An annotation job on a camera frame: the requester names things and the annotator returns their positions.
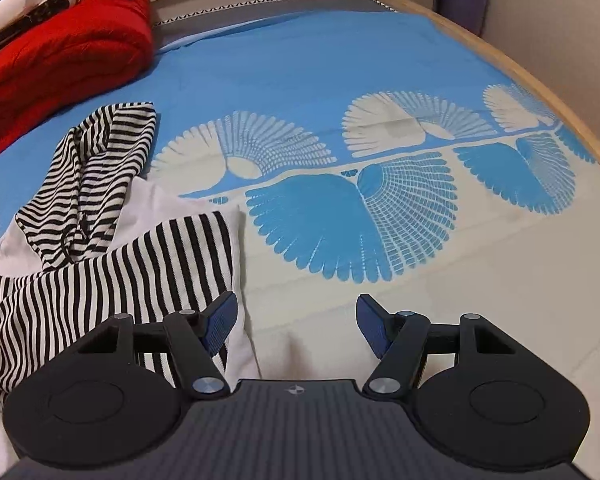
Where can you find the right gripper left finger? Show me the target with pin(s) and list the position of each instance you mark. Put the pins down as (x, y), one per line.
(194, 338)

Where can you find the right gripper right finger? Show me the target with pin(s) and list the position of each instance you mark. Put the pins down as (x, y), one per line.
(398, 342)

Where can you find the black white striped garment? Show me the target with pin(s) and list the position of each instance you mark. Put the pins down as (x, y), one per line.
(98, 240)

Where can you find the blue white patterned bedsheet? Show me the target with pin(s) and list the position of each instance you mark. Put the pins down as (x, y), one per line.
(309, 159)

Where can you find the red folded blanket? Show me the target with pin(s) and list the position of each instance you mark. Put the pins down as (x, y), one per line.
(89, 49)

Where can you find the wooden bed frame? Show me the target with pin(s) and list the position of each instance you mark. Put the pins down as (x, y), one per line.
(506, 65)

